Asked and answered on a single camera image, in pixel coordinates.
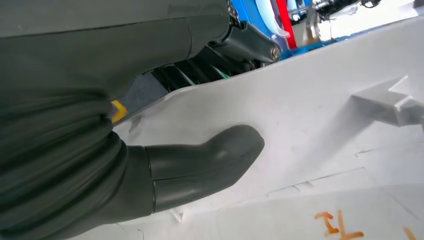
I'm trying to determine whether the red barrier belt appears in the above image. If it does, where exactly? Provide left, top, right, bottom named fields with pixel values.
left=275, top=0, right=298, bottom=51

